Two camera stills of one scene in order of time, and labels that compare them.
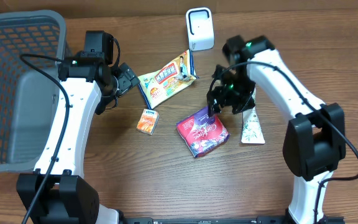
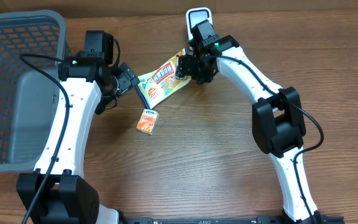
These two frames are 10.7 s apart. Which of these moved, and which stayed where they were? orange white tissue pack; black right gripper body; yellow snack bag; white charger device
Moved: black right gripper body
Stayed: yellow snack bag; orange white tissue pack; white charger device
